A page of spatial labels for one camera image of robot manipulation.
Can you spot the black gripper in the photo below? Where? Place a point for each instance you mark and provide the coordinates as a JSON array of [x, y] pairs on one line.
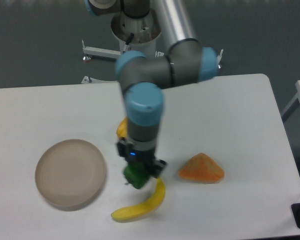
[[141, 156]]

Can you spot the green toy pepper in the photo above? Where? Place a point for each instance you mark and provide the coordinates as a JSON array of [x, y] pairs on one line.
[[136, 174]]

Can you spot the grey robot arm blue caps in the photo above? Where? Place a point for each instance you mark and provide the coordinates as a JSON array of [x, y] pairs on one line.
[[160, 51]]

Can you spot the yellow toy pepper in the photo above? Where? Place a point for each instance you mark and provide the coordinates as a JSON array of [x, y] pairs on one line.
[[121, 130]]

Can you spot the beige round plate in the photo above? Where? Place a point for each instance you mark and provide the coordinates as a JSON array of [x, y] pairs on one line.
[[70, 174]]

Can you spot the yellow toy banana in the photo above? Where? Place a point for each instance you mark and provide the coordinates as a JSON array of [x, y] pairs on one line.
[[133, 212]]

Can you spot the orange toy pumpkin wedge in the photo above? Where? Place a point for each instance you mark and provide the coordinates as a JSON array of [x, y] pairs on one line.
[[201, 168]]

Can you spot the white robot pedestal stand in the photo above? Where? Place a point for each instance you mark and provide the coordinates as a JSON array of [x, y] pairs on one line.
[[139, 34]]

